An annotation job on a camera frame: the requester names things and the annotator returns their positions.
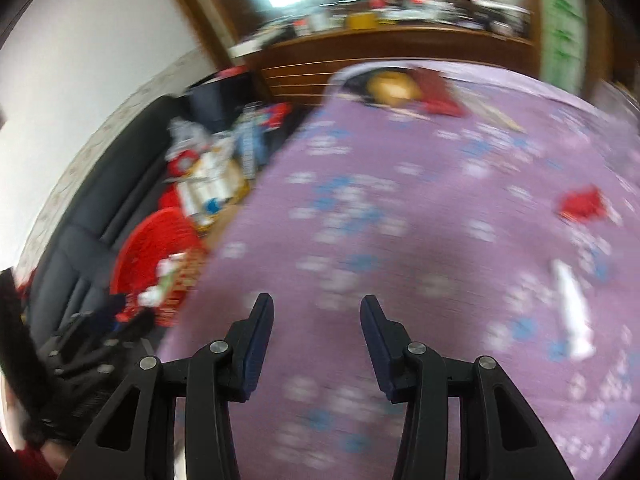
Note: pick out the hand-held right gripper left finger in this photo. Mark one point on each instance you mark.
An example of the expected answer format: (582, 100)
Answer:
(257, 340)

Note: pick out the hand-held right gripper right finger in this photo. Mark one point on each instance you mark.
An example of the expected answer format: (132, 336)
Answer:
(375, 345)

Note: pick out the red plastic mesh basket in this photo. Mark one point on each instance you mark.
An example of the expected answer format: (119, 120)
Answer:
(155, 240)

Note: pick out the purple floral tablecloth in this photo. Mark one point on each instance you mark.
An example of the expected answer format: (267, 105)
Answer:
(400, 210)

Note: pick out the red cloth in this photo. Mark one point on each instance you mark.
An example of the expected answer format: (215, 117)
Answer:
(170, 200)

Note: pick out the black leather sofa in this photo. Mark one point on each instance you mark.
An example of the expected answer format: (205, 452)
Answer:
(100, 210)

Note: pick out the white wrapper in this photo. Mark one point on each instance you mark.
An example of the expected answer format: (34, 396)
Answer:
(570, 305)

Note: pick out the clear plastic bag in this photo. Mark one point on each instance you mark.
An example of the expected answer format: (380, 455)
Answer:
(187, 132)

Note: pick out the red and blue packet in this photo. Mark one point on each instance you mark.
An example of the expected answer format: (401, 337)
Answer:
(275, 115)

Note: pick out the dark shopping bag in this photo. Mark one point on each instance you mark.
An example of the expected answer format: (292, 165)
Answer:
(220, 100)

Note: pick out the red wrapper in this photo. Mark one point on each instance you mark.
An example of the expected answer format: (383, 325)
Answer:
(582, 205)

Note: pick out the wooden stick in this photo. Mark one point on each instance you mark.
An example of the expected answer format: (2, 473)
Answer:
(500, 120)

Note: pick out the wooden headboard shelf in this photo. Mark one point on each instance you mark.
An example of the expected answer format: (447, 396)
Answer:
(300, 70)

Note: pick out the yellow box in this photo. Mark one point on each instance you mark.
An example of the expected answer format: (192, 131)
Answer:
(361, 21)

